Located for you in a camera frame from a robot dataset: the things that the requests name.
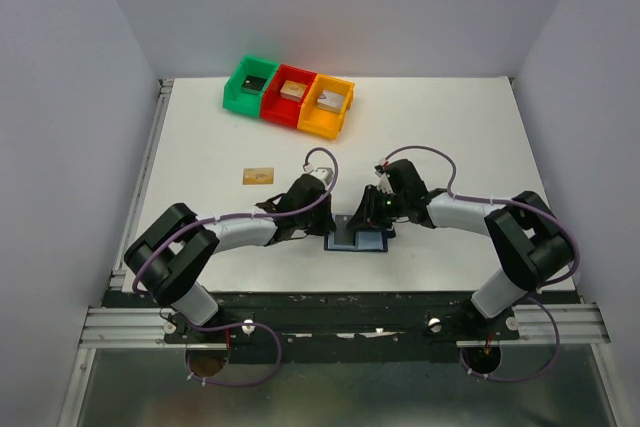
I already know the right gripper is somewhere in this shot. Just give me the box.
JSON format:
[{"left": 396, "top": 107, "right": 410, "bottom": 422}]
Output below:
[{"left": 346, "top": 184, "right": 407, "bottom": 232}]

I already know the green bin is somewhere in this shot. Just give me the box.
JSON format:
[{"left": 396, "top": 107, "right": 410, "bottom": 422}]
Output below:
[{"left": 223, "top": 55, "right": 280, "bottom": 118}]

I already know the yellow bin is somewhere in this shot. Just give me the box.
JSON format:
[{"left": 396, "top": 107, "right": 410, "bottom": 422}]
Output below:
[{"left": 297, "top": 74, "right": 355, "bottom": 140}]

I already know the aluminium rail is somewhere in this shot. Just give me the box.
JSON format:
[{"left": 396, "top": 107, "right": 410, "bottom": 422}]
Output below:
[{"left": 79, "top": 308, "right": 165, "bottom": 349}]

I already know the red bin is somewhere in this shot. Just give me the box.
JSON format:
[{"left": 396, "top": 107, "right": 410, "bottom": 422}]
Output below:
[{"left": 260, "top": 64, "right": 317, "bottom": 129}]

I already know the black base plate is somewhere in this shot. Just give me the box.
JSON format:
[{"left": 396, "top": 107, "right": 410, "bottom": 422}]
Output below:
[{"left": 164, "top": 291, "right": 519, "bottom": 364}]

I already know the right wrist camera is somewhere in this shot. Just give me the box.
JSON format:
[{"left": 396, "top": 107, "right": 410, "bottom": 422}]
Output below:
[{"left": 374, "top": 159, "right": 394, "bottom": 195}]

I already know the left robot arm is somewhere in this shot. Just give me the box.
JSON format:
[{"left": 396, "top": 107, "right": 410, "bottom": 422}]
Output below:
[{"left": 124, "top": 167, "right": 335, "bottom": 342}]

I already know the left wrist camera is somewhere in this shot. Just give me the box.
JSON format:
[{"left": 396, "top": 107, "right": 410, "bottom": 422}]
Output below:
[{"left": 303, "top": 164, "right": 335, "bottom": 190}]

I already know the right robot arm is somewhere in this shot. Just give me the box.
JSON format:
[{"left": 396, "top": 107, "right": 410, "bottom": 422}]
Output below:
[{"left": 347, "top": 159, "right": 578, "bottom": 339}]

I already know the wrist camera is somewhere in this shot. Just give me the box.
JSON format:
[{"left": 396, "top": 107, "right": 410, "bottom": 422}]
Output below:
[
  {"left": 374, "top": 159, "right": 394, "bottom": 195},
  {"left": 303, "top": 164, "right": 335, "bottom": 190}
]

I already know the dark block in green bin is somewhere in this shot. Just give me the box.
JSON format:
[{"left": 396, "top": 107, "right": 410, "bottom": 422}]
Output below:
[{"left": 242, "top": 75, "right": 266, "bottom": 95}]

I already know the gold credit card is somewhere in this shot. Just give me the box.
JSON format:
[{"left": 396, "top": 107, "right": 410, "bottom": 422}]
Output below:
[{"left": 242, "top": 167, "right": 275, "bottom": 185}]

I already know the tan block in red bin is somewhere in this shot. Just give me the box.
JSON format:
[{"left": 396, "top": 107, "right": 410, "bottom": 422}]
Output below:
[{"left": 280, "top": 80, "right": 307, "bottom": 101}]

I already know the blue card holder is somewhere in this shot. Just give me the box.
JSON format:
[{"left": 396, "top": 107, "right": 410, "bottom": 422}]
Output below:
[{"left": 324, "top": 214, "right": 396, "bottom": 253}]

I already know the grey block in yellow bin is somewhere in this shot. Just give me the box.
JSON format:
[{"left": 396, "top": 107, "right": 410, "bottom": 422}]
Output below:
[{"left": 316, "top": 89, "right": 345, "bottom": 113}]

